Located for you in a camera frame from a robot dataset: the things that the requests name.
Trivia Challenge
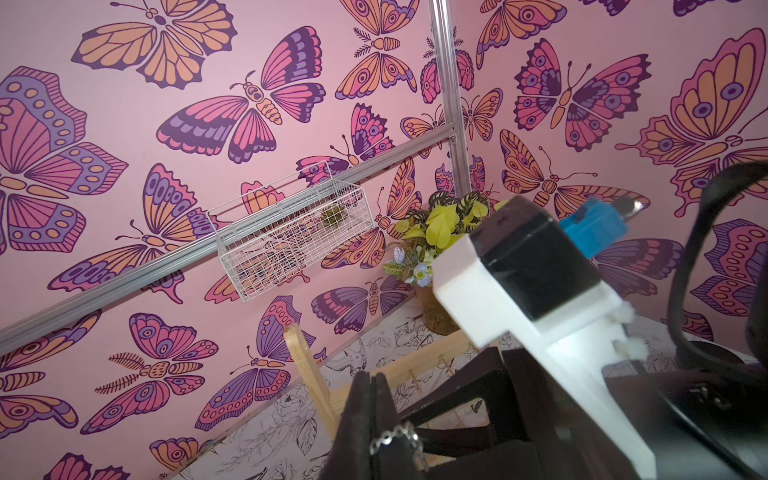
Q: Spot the black camera cable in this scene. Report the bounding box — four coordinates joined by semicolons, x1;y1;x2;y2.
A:
665;160;768;385

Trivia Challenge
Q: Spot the small succulent in basket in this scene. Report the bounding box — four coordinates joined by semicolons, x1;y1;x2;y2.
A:
320;204;348;230

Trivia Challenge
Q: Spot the silver pendant necklace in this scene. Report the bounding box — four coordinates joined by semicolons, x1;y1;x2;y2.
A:
368;421;428;475

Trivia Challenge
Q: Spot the white wire basket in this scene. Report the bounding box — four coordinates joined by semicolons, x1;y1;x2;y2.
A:
205;160;373;304

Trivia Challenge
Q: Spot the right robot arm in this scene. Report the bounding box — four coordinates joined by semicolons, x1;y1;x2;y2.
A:
404;319;767;479

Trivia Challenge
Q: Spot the wooden jewelry display stand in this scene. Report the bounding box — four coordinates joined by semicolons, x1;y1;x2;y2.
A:
284;324;493;465

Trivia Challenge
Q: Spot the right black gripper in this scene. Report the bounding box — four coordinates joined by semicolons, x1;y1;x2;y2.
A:
402;347;600;479

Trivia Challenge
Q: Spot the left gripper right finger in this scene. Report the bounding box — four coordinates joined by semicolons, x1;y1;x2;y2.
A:
371;373;425;480

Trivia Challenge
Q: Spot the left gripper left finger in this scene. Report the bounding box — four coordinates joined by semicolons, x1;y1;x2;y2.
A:
319;371;373;480

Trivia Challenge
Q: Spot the potted green plant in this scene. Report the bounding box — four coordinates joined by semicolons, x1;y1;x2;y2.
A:
383;191;504;336

